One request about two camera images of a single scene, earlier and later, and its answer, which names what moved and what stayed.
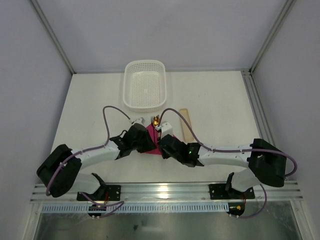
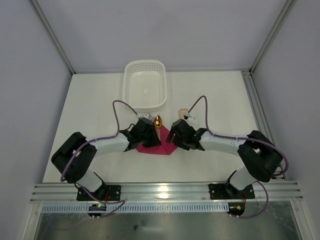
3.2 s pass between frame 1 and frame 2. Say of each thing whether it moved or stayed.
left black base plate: stayed
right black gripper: moved
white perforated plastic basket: stayed
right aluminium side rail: stayed
